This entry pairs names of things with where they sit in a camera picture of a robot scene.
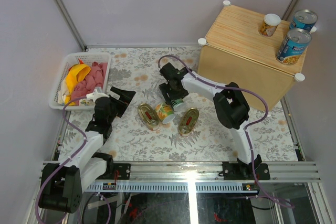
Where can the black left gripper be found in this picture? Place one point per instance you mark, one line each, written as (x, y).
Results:
(125, 96)

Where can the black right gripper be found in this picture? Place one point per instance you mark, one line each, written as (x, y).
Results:
(165, 89)

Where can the dark green small can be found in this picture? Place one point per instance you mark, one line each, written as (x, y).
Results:
(177, 104)

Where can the gold oval fish tin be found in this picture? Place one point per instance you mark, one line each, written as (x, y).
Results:
(188, 122)

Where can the yellow jar white lid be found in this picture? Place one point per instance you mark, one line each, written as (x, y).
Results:
(269, 25)

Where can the blue soup can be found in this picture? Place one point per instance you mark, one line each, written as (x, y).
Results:
(303, 19)
(293, 46)

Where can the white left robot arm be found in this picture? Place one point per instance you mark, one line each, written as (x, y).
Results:
(63, 183)

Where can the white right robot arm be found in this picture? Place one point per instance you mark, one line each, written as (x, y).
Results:
(231, 107)

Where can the gold oval tin under jar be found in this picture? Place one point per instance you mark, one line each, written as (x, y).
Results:
(149, 116)

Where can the pink cloth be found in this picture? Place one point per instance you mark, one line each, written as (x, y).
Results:
(95, 78)

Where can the white plastic laundry basket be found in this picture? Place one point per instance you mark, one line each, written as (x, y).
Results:
(73, 59)

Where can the yellow cloth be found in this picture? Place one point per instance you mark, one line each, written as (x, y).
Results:
(77, 74)

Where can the white patterned cloth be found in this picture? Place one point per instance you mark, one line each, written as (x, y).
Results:
(83, 101)

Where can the wooden cube cabinet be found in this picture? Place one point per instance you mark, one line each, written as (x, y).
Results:
(236, 52)

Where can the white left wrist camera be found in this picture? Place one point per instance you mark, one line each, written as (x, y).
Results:
(96, 94)

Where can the aluminium frame rail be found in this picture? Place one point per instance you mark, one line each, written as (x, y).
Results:
(207, 176)

